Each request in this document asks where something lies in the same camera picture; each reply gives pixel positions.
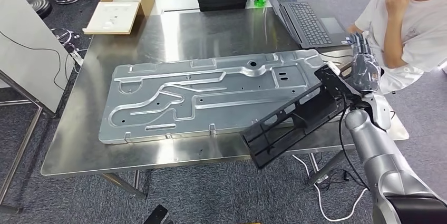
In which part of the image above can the person's left hand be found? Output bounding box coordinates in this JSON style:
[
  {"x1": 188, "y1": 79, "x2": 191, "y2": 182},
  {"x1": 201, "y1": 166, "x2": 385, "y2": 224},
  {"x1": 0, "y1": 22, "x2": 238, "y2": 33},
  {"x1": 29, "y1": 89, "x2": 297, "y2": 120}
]
[{"x1": 385, "y1": 0, "x2": 413, "y2": 18}]

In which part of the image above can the person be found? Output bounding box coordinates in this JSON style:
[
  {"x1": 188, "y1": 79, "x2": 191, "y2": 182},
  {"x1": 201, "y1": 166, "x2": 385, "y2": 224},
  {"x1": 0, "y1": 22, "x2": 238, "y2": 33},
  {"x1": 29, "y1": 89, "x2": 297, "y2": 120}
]
[{"x1": 345, "y1": 0, "x2": 447, "y2": 95}]

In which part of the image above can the white floor cable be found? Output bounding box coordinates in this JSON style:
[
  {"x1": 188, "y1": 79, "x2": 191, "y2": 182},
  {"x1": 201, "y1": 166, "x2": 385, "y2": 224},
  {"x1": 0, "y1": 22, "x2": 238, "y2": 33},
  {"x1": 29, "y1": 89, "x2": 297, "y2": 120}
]
[{"x1": 293, "y1": 155, "x2": 369, "y2": 223}]

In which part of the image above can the stamped sheet metal panel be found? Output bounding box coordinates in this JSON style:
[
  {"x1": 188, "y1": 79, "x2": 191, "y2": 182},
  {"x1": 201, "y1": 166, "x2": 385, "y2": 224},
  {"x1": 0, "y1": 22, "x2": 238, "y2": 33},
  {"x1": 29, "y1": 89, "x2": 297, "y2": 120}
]
[{"x1": 98, "y1": 49, "x2": 353, "y2": 145}]

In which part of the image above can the white power strip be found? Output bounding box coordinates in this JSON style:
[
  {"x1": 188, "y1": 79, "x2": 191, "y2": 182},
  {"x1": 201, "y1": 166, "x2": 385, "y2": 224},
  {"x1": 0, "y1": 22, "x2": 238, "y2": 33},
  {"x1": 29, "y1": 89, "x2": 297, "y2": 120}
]
[{"x1": 69, "y1": 49, "x2": 85, "y2": 66}]

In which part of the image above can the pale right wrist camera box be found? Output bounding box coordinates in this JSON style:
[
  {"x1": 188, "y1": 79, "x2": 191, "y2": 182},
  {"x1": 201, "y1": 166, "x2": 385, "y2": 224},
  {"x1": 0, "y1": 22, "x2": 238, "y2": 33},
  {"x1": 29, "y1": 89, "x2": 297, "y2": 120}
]
[{"x1": 326, "y1": 61, "x2": 342, "y2": 75}]

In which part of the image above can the grey laptop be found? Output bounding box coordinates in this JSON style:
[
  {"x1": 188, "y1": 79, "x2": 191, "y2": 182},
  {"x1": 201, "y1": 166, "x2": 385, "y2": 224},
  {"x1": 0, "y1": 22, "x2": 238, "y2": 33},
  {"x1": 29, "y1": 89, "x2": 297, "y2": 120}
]
[{"x1": 265, "y1": 0, "x2": 353, "y2": 49}]

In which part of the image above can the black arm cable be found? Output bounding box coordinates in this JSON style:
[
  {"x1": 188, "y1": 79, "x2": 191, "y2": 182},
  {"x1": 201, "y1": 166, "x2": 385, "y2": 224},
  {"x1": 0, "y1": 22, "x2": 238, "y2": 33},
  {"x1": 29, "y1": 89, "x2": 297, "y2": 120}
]
[{"x1": 336, "y1": 93, "x2": 372, "y2": 192}]

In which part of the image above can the black ribbed round disc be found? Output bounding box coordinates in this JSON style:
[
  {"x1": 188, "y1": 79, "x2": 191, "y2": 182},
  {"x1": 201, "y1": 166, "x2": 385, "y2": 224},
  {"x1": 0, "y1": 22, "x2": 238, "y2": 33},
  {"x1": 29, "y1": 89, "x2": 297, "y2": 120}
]
[{"x1": 25, "y1": 0, "x2": 54, "y2": 20}]

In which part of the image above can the stainless steel workbench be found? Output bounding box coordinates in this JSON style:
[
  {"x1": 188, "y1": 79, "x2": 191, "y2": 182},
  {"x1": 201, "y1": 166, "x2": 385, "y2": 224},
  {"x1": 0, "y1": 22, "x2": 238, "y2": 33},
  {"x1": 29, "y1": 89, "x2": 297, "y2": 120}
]
[{"x1": 41, "y1": 7, "x2": 410, "y2": 200}]

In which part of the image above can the black plastic plate frame part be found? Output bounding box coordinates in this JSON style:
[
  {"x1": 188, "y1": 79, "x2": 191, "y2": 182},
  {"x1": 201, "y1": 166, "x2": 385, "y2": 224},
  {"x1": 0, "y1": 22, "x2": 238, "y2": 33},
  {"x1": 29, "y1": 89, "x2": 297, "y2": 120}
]
[{"x1": 240, "y1": 82, "x2": 348, "y2": 170}]

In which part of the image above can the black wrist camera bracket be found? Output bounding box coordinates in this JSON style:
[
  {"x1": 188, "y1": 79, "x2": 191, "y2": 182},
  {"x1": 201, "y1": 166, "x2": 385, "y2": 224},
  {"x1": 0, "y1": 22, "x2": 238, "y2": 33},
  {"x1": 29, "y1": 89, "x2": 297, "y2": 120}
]
[{"x1": 313, "y1": 64, "x2": 364, "y2": 104}]

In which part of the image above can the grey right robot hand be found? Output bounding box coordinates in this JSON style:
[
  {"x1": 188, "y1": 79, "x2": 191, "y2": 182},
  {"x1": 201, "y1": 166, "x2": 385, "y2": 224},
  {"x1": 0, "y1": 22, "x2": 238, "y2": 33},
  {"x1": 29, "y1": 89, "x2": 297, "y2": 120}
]
[{"x1": 347, "y1": 33, "x2": 382, "y2": 93}]

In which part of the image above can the white board panel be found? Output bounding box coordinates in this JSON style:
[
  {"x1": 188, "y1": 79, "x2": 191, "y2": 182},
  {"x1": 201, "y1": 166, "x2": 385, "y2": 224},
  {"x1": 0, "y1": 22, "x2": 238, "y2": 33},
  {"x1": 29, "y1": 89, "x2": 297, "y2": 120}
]
[{"x1": 0, "y1": 0, "x2": 76, "y2": 113}]

